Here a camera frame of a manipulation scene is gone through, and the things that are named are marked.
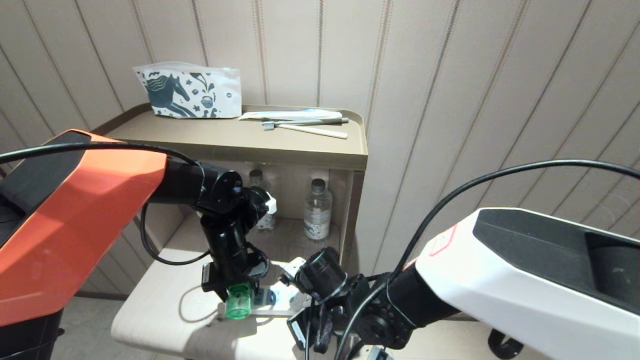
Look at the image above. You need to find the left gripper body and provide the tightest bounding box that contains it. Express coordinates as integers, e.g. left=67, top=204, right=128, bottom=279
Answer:
left=201, top=212, right=262, bottom=301

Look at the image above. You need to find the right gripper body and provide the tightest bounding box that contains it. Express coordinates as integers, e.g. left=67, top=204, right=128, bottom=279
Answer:
left=287, top=289, right=370, bottom=354

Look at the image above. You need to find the green plastic cup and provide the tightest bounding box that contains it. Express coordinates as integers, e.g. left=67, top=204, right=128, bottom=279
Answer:
left=224, top=282, right=253, bottom=321

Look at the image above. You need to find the white power strip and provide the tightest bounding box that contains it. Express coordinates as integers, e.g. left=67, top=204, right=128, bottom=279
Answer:
left=218, top=280, right=312, bottom=318

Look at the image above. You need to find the dark blue plug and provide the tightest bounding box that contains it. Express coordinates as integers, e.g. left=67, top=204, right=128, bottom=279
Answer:
left=252, top=287, right=277, bottom=307

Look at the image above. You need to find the clear water bottle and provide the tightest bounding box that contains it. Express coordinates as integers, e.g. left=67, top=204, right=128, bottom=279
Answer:
left=303, top=178, right=333, bottom=241
left=248, top=169, right=277, bottom=232

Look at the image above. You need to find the tan bedside table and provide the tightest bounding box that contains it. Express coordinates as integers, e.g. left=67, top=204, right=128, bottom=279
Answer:
left=93, top=103, right=369, bottom=268

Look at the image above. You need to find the white and blue flat packet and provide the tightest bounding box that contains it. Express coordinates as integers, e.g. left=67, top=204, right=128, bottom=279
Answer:
left=238, top=108, right=344, bottom=122

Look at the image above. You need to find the beige toothbrush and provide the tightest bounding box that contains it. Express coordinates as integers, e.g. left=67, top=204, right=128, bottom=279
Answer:
left=276, top=123, right=349, bottom=140

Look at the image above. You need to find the grey toothbrush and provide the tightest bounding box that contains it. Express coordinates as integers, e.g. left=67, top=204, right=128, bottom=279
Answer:
left=261, top=117, right=350, bottom=131

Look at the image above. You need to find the white horse print pouch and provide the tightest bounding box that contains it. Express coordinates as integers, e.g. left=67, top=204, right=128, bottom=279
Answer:
left=133, top=61, right=243, bottom=120

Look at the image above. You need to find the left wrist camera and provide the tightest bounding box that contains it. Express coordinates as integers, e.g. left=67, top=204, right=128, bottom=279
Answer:
left=250, top=188, right=278, bottom=217

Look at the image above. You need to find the white power strip cord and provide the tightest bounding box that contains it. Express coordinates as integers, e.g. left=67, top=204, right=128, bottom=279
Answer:
left=178, top=285, right=227, bottom=324

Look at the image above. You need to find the black cable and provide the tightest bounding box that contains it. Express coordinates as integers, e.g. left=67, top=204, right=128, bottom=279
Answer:
left=487, top=328, right=524, bottom=360
left=0, top=141, right=206, bottom=187
left=334, top=159, right=640, bottom=360
left=139, top=202, right=213, bottom=266

